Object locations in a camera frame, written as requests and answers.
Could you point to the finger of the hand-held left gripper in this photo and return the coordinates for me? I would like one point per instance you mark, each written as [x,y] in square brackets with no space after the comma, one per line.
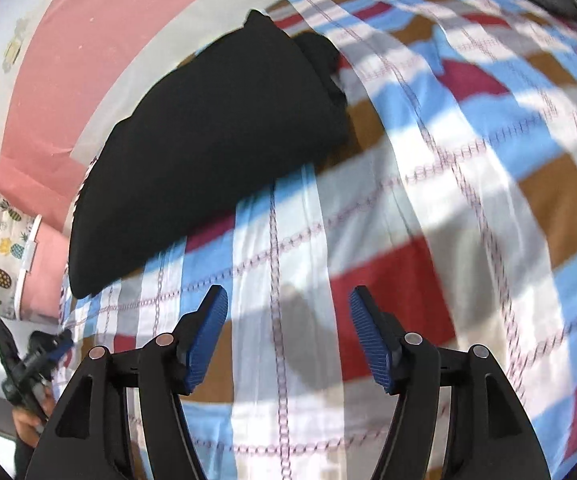
[6,347]
[58,349]

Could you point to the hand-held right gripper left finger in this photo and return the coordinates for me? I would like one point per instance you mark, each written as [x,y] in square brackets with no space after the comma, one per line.
[203,340]

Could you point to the plaid bed sheet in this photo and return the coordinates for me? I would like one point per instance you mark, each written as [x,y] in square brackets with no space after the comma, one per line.
[418,210]

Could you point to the black jacket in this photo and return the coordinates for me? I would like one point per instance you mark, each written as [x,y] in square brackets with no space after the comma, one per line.
[208,135]

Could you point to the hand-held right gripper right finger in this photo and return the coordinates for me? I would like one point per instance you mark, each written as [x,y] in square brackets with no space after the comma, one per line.
[373,340]

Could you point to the person's left hand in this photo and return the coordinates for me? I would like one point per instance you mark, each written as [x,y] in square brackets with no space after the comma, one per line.
[28,425]

